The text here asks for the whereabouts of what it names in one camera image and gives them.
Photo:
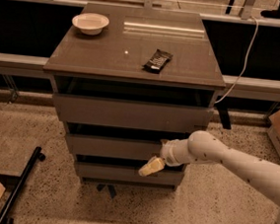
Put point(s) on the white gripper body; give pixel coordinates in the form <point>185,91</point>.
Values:
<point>167,152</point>

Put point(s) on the grey drawer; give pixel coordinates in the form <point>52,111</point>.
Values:
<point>117,113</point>
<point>112,173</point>
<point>111,147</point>

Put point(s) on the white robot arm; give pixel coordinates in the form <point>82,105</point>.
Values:
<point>202,147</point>

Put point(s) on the grey bottom drawer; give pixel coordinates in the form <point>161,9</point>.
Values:
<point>112,173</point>

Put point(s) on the grey drawer cabinet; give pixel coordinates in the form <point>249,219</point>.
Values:
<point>109,66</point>

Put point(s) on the grey top drawer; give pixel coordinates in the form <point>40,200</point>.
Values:
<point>117,113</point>

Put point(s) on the black snack packet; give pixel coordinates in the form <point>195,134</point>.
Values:
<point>157,62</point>

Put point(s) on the white bowl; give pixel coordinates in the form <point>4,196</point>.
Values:
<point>90,23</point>

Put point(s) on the black bracket under rail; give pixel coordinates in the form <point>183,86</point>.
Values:
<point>222,109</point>

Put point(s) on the grey metal rail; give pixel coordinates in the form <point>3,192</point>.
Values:
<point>247,88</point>

